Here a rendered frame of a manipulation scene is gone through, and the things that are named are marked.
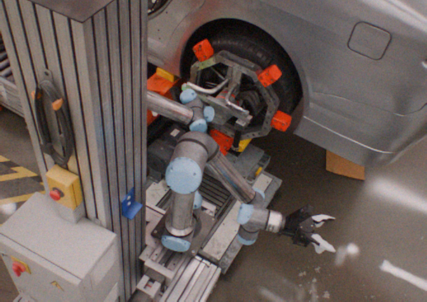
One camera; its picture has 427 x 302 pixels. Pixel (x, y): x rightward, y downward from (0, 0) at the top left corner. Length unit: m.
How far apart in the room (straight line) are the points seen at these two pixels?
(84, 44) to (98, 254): 0.75
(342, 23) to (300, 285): 1.61
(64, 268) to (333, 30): 1.52
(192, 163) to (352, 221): 2.06
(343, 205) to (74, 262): 2.28
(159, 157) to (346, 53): 1.30
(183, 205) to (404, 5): 1.23
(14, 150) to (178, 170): 2.21
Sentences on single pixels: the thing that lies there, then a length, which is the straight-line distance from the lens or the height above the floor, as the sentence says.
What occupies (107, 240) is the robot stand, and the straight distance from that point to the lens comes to 1.55.
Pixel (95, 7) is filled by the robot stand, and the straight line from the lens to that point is 1.03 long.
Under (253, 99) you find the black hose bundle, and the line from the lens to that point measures 2.35.
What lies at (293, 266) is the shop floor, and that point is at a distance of 3.01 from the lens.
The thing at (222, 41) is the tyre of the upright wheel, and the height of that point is 1.14.
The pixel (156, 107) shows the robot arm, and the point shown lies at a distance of 1.84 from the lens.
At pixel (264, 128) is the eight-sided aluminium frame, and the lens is 2.57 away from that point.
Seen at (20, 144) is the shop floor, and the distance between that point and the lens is 3.54.
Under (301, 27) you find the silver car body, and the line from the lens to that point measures 2.26.
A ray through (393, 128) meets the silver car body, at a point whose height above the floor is 1.08.
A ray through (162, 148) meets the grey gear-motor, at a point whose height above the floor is 0.41.
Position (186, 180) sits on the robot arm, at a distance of 1.45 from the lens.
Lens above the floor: 2.57
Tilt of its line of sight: 48 degrees down
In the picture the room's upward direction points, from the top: 10 degrees clockwise
